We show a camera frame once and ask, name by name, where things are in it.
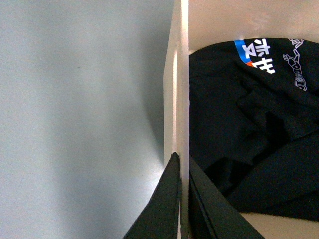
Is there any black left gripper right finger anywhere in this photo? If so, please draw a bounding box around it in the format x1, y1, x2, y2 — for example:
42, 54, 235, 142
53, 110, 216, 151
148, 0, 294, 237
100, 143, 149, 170
188, 158, 263, 239

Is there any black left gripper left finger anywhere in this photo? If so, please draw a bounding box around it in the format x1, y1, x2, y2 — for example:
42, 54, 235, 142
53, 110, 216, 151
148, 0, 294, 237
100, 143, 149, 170
124, 153, 181, 239

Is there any beige plastic laundry hamper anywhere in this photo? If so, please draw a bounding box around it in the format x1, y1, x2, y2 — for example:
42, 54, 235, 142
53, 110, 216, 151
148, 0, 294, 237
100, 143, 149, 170
163, 0, 319, 239

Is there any black printed garment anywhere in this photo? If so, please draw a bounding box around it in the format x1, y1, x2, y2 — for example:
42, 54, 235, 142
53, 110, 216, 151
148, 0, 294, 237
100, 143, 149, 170
189, 38, 319, 221

